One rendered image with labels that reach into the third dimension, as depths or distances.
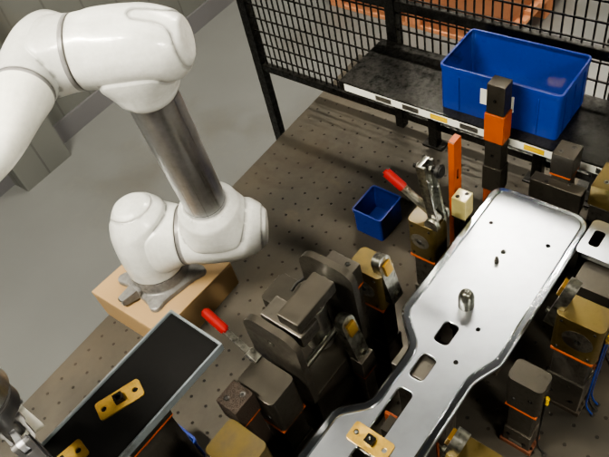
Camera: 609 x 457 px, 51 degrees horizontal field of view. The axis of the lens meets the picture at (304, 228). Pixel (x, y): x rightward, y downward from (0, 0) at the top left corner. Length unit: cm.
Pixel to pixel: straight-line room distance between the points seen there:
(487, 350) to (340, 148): 104
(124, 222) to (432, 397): 82
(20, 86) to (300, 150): 120
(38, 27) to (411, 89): 98
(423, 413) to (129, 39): 82
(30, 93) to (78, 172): 249
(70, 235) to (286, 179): 150
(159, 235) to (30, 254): 179
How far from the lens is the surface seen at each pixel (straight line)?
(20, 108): 111
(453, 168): 141
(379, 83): 181
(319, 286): 116
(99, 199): 339
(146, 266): 165
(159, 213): 159
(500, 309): 134
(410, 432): 122
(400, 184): 138
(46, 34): 117
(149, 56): 110
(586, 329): 129
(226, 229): 151
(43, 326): 300
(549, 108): 157
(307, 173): 206
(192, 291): 173
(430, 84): 179
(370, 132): 216
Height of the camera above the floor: 212
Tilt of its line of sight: 48 degrees down
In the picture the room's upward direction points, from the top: 16 degrees counter-clockwise
